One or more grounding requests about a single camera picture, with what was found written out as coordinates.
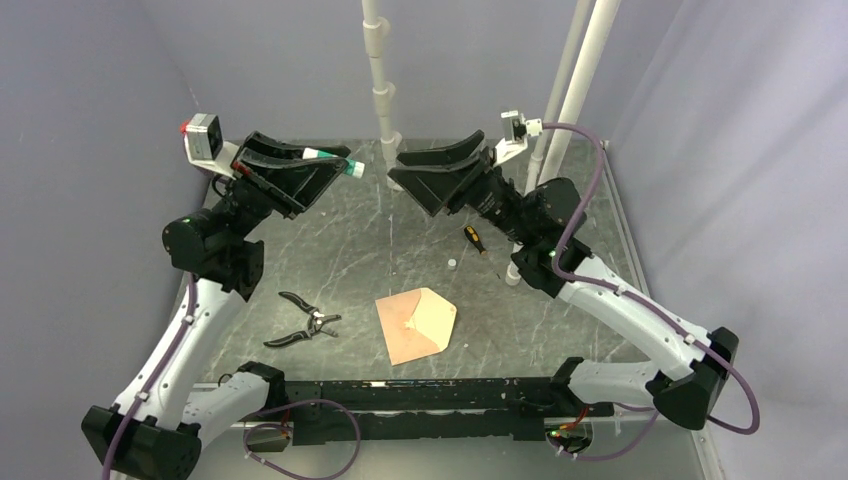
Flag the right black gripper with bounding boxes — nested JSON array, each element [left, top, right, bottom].
[[388, 131, 535, 246]]

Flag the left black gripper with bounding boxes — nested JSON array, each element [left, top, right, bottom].
[[214, 130, 350, 245]]

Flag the green white glue stick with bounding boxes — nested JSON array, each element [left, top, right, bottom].
[[302, 147, 365, 179]]

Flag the tan envelope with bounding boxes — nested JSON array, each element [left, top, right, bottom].
[[375, 287, 458, 366]]

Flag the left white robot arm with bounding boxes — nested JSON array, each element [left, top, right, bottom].
[[81, 126, 365, 479]]

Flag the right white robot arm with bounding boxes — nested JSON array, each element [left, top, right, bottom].
[[388, 131, 739, 430]]

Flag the yellow black screwdriver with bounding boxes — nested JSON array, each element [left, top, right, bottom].
[[463, 225, 502, 280]]

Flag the black pliers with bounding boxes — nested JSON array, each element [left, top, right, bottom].
[[262, 291, 343, 350]]

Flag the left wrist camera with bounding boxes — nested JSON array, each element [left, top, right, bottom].
[[181, 113, 239, 179]]

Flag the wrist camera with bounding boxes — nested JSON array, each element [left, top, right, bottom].
[[494, 110, 543, 166], [181, 113, 239, 179]]

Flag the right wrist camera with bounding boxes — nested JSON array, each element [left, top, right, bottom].
[[494, 110, 543, 166]]

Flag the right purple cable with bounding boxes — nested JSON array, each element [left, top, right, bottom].
[[539, 122, 762, 464]]

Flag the white PVC pipe frame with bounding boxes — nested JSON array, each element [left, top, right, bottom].
[[361, 0, 624, 287]]

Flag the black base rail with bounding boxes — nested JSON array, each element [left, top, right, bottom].
[[244, 376, 614, 446]]

